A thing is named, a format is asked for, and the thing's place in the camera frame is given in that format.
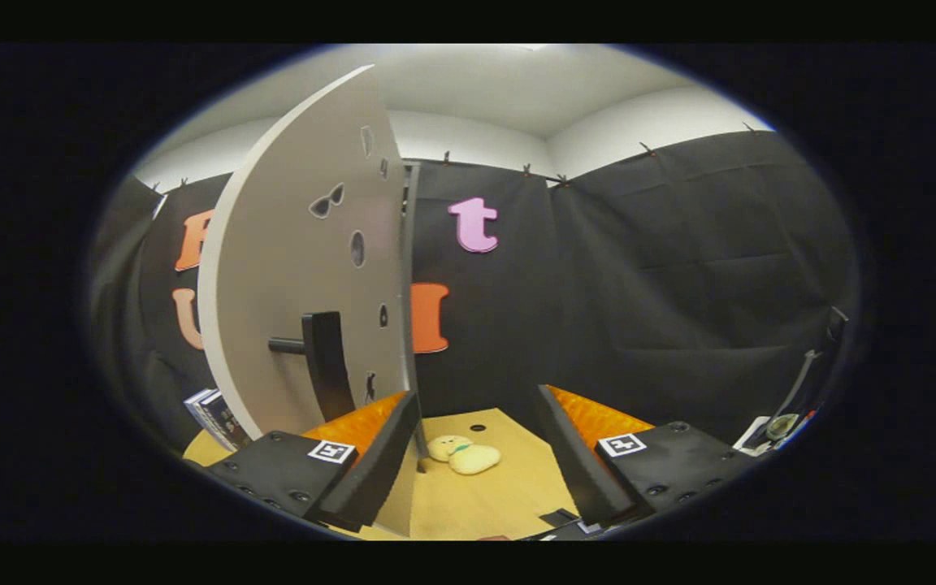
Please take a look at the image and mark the black backdrop cloth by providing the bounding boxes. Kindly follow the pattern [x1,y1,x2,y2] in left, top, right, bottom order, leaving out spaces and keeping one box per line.
[90,130,859,448]

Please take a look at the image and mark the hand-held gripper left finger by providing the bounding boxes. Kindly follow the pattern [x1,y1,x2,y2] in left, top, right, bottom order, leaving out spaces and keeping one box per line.
[186,391,422,533]

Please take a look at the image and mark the grey cabinet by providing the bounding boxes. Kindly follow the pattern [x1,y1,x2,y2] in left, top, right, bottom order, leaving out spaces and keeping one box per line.
[399,161,425,456]

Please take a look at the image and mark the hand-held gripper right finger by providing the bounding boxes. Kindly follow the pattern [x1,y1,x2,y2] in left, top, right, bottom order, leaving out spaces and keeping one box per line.
[536,384,761,527]

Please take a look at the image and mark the yellow plush toy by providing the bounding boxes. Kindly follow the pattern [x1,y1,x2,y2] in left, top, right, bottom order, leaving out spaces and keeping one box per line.
[426,435,503,476]

